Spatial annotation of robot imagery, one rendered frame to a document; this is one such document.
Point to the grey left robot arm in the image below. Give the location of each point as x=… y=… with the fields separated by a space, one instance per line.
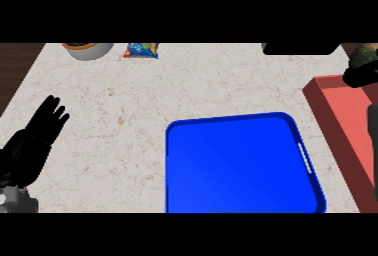
x=18 y=201

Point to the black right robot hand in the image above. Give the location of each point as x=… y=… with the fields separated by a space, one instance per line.
x=359 y=76

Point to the blue and orange snack bag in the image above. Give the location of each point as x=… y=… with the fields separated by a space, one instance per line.
x=142 y=50

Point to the black appliance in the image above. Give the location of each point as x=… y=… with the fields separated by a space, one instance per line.
x=300 y=48

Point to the blue plastic tray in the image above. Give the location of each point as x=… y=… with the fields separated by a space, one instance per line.
x=241 y=166

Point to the green and tan squash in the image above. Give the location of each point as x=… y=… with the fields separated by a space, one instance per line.
x=367 y=55

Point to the grey plant pot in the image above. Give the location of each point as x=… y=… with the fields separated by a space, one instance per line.
x=89 y=50

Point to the red-brown cardboard box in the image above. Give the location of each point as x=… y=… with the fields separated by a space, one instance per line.
x=348 y=133

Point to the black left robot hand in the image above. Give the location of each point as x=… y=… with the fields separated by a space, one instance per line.
x=30 y=146

